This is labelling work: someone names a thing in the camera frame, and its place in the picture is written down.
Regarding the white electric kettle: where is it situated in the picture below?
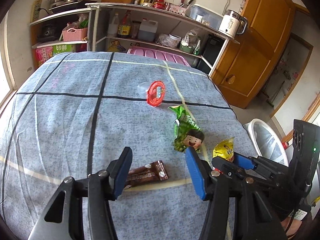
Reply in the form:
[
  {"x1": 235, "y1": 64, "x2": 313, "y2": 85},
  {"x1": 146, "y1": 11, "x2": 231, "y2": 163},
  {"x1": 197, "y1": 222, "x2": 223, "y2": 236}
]
[{"x1": 218, "y1": 10, "x2": 248, "y2": 38}]

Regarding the yellow snack bag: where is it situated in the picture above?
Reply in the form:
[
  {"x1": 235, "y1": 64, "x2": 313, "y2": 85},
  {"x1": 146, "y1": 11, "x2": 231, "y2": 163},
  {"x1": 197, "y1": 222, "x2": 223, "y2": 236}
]
[{"x1": 213, "y1": 137, "x2": 234, "y2": 162}]

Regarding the white trash bin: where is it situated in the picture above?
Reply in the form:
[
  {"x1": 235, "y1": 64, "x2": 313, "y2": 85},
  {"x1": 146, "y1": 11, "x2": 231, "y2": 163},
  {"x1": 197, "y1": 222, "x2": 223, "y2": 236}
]
[{"x1": 244, "y1": 119, "x2": 289, "y2": 166}]

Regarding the white vinegar bottle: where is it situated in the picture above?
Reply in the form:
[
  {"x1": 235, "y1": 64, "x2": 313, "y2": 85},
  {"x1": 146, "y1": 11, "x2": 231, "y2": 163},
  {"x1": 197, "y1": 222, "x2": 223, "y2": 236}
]
[{"x1": 107, "y1": 12, "x2": 119, "y2": 37}]

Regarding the green snack bag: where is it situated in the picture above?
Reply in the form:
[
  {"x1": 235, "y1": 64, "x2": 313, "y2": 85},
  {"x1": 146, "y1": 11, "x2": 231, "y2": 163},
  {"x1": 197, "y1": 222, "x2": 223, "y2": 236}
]
[{"x1": 168, "y1": 105, "x2": 205, "y2": 153}]

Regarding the wooden door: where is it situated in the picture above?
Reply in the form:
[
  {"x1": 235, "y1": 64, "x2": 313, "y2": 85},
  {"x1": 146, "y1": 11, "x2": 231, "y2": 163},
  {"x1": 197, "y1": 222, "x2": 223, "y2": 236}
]
[{"x1": 211, "y1": 0, "x2": 296, "y2": 109}]

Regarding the clear plastic storage box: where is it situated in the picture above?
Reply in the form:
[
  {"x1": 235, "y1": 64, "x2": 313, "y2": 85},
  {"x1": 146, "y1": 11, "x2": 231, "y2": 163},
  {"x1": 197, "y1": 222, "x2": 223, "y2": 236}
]
[{"x1": 185, "y1": 4, "x2": 223, "y2": 30}]

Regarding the clear bin liner bag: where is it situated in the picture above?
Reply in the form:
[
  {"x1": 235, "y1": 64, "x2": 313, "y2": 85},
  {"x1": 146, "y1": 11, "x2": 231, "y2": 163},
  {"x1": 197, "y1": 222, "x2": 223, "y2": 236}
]
[{"x1": 253, "y1": 122, "x2": 284, "y2": 163}]

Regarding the blue plaid tablecloth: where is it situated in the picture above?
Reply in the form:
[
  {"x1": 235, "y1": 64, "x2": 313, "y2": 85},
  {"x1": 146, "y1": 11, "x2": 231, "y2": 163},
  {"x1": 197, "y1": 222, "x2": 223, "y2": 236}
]
[{"x1": 1, "y1": 52, "x2": 256, "y2": 239}]

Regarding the black induction cooker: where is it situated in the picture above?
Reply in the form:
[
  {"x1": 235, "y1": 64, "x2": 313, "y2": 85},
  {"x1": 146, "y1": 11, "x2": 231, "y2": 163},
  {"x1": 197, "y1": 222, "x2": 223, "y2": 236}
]
[{"x1": 48, "y1": 0, "x2": 96, "y2": 14}]

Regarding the red round jelly cup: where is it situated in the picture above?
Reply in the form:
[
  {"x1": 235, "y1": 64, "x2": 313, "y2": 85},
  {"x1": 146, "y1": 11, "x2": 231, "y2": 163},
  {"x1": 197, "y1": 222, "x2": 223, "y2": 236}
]
[{"x1": 146, "y1": 81, "x2": 165, "y2": 107}]

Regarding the white metal shelf rack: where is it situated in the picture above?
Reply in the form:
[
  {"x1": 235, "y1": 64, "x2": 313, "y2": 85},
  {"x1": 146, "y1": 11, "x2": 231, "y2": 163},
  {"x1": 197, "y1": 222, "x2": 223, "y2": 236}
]
[{"x1": 86, "y1": 3, "x2": 239, "y2": 75}]

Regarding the green glass bottle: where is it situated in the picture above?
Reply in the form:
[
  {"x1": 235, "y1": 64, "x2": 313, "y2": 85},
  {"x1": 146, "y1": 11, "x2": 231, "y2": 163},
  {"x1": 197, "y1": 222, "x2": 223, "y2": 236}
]
[{"x1": 193, "y1": 38, "x2": 201, "y2": 55}]

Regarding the white oil jug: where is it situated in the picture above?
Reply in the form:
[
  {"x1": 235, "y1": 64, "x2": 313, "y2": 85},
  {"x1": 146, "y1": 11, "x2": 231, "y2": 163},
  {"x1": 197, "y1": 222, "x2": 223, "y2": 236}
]
[{"x1": 138, "y1": 18, "x2": 158, "y2": 42}]

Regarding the brown chocolate bar wrapper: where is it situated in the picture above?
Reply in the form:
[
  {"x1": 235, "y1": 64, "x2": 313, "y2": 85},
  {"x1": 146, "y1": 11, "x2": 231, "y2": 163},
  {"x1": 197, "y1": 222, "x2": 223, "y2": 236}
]
[{"x1": 124, "y1": 160, "x2": 169, "y2": 189}]

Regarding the pink plastic basket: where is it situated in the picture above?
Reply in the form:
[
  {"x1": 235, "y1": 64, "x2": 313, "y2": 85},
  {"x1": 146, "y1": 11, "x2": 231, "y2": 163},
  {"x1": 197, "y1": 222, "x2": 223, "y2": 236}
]
[{"x1": 62, "y1": 28, "x2": 88, "y2": 42}]

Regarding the soy sauce bottle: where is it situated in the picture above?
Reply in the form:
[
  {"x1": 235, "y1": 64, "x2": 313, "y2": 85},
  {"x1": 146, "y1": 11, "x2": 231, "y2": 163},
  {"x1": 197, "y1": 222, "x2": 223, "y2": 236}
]
[{"x1": 117, "y1": 10, "x2": 132, "y2": 38}]

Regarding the white power strip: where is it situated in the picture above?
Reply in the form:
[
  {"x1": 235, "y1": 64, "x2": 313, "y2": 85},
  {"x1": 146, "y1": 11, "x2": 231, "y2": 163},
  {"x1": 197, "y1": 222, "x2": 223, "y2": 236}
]
[{"x1": 30, "y1": 0, "x2": 42, "y2": 22}]

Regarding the low white side shelf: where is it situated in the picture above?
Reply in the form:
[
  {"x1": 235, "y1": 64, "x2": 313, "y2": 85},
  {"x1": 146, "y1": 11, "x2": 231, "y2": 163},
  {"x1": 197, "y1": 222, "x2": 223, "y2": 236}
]
[{"x1": 29, "y1": 8, "x2": 94, "y2": 69}]

